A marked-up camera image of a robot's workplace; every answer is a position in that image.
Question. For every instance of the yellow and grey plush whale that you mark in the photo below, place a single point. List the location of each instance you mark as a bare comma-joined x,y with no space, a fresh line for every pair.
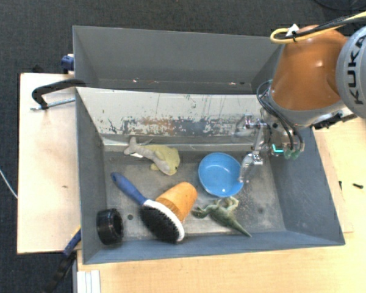
163,159

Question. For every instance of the blue bowl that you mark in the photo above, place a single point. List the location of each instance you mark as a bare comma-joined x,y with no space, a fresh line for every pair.
218,174

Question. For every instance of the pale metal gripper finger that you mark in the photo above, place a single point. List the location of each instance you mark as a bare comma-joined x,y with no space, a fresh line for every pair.
253,160
249,123

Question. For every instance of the grey metal bin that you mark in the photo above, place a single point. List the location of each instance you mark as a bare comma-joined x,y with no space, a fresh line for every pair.
177,56

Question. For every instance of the orange cup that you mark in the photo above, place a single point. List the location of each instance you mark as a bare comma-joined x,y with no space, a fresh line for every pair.
180,198

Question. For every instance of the small black screw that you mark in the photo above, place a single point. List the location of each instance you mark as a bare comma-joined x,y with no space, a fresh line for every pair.
358,186

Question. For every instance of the green toy dinosaur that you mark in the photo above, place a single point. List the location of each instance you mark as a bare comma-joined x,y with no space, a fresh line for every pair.
224,217

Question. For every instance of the pale wood flat board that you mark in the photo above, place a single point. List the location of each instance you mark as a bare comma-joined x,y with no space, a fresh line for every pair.
45,163

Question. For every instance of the black round cap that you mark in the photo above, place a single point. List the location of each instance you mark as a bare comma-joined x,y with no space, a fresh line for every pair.
105,227

